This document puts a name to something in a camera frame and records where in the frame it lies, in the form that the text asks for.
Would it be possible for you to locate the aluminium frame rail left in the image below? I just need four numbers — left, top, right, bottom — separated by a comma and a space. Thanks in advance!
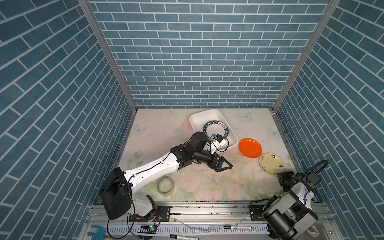
78, 0, 138, 114

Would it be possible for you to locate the orange plate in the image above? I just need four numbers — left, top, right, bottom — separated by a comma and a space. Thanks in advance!
239, 138, 262, 159

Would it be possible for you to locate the small green rim plate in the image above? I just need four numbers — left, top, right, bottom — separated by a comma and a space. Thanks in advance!
203, 120, 229, 139

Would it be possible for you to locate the clear tape roll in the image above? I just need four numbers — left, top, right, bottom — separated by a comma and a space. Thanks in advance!
157, 177, 175, 197

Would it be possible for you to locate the yellow floral plate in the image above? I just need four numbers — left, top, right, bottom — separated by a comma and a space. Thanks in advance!
259, 153, 285, 176

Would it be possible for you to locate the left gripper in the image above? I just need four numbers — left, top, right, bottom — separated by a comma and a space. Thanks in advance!
192, 149, 233, 173

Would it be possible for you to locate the black marker pen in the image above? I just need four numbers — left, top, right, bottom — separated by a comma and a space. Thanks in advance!
170, 234, 199, 240

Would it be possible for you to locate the blue wrench tool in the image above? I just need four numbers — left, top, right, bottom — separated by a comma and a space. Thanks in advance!
87, 225, 107, 240

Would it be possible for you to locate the white plastic bin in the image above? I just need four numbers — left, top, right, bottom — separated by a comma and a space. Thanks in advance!
189, 109, 239, 152

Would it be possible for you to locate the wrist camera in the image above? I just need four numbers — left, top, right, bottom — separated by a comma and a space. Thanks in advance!
187, 131, 229, 154
302, 160, 329, 186

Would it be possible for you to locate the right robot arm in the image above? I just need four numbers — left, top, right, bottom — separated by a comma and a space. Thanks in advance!
249, 170, 321, 240

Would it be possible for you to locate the beige rubber band loop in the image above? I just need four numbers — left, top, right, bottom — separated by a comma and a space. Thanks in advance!
307, 225, 320, 238

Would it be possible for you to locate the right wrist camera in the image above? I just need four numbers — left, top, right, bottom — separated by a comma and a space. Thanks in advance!
302, 160, 329, 186

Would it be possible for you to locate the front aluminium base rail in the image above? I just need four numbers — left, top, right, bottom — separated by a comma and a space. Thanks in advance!
79, 200, 340, 240

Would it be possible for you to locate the aluminium frame rail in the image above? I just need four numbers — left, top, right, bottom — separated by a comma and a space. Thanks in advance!
78, 0, 138, 114
272, 0, 341, 115

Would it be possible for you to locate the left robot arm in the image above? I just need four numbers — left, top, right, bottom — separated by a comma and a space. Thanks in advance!
100, 144, 233, 221

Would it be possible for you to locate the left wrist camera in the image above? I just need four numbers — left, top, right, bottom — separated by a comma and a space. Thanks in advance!
187, 131, 229, 154

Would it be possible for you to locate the aluminium frame rail right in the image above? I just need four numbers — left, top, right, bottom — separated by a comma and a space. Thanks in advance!
272, 0, 341, 115

